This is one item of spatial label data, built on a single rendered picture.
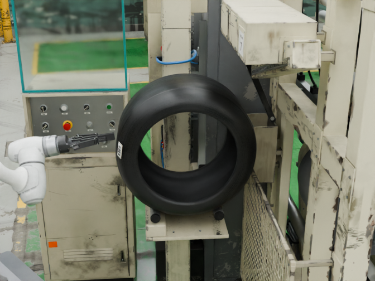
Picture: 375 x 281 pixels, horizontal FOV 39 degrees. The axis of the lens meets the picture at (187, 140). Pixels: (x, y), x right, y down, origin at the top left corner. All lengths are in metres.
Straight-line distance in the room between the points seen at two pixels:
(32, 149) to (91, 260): 1.20
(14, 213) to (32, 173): 2.17
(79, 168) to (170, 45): 0.95
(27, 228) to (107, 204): 1.18
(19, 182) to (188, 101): 0.74
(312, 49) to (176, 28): 0.82
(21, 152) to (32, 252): 1.66
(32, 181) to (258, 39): 1.05
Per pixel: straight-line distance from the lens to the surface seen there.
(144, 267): 3.58
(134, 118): 2.13
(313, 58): 1.79
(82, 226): 3.17
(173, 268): 2.93
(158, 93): 2.12
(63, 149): 2.28
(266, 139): 2.56
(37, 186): 2.23
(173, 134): 2.56
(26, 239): 4.02
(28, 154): 2.28
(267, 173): 2.63
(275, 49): 1.85
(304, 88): 2.84
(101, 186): 3.03
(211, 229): 2.43
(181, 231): 2.42
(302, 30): 1.86
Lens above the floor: 2.08
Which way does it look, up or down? 22 degrees down
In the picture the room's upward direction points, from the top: straight up
